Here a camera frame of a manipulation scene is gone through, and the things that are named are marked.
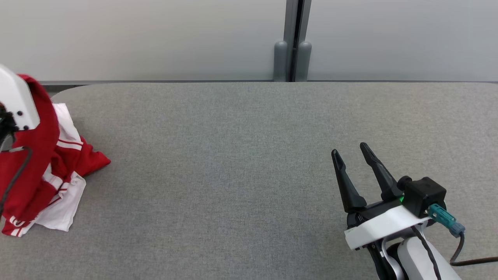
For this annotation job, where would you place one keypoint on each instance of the grey partition post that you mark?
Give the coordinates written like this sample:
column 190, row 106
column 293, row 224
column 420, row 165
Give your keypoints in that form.
column 290, row 23

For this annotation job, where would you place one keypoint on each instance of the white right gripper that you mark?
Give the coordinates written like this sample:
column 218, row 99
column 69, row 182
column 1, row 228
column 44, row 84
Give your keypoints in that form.
column 389, row 225

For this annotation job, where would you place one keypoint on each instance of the red white basketball jersey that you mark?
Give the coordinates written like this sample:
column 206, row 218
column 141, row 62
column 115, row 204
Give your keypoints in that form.
column 91, row 161

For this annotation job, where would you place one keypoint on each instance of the teal right camera plug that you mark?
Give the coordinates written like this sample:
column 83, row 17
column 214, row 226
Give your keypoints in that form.
column 441, row 216

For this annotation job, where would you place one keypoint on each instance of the grey rounded post foot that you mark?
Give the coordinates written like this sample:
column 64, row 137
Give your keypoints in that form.
column 280, row 62
column 305, row 62

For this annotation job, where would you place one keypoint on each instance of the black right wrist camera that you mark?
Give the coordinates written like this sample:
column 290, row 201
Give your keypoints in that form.
column 426, row 194

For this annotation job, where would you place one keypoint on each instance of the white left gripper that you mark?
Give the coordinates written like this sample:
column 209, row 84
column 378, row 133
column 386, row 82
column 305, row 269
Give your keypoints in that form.
column 19, row 101

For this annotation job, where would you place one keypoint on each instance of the red shorts with white stripe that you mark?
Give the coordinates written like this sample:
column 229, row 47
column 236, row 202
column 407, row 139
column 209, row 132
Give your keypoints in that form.
column 42, row 155

